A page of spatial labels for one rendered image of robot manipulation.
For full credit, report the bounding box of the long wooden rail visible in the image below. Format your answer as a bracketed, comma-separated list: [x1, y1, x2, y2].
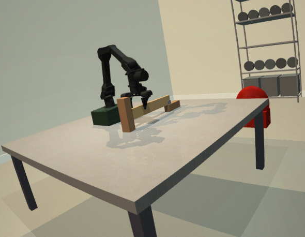
[132, 95, 170, 119]

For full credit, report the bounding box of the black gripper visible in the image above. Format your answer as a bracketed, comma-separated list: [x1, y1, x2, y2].
[120, 82, 153, 109]

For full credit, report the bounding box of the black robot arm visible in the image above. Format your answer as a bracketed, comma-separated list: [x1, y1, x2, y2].
[97, 45, 149, 108]

